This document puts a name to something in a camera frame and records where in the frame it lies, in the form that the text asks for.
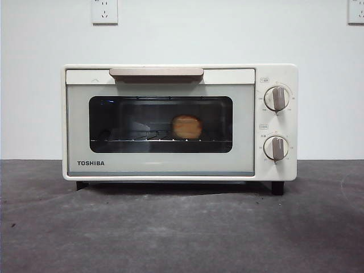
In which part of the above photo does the golden brown bread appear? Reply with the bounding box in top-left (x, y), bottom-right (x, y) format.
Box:
top-left (171, 114), bottom-right (204, 140)

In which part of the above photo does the glass oven door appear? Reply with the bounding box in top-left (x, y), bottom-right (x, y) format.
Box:
top-left (65, 68), bottom-right (256, 177)

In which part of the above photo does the cream oven knob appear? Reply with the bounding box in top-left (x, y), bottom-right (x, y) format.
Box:
top-left (263, 86), bottom-right (291, 112)
top-left (263, 135), bottom-right (290, 161)

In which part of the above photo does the cream Toshiba toaster oven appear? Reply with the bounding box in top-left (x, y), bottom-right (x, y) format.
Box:
top-left (61, 64), bottom-right (299, 196)

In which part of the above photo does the metal wire oven rack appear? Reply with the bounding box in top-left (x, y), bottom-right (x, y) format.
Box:
top-left (90, 136), bottom-right (233, 143)

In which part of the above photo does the white wall socket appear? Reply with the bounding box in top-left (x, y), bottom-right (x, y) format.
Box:
top-left (91, 0), bottom-right (119, 25)
top-left (348, 0), bottom-right (364, 25)

